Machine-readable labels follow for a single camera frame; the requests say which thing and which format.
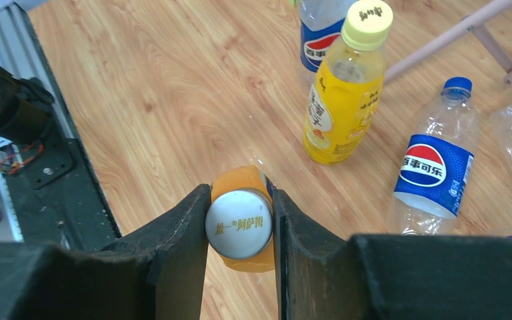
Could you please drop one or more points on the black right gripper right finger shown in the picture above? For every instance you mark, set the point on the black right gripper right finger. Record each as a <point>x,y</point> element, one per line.
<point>378,276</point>

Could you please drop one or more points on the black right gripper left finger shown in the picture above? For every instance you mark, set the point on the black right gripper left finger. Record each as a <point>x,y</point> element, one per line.
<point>155,272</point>

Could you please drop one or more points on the yellow juice bottle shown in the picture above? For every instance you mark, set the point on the yellow juice bottle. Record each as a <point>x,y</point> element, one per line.
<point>342,101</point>

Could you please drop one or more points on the yellow bottle cap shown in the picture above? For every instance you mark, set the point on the yellow bottle cap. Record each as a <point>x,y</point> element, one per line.
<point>367,24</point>

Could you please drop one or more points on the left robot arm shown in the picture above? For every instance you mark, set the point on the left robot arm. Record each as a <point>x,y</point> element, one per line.
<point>25,109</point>

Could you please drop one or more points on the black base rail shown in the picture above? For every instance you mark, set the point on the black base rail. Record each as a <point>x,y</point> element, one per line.
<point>48,189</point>

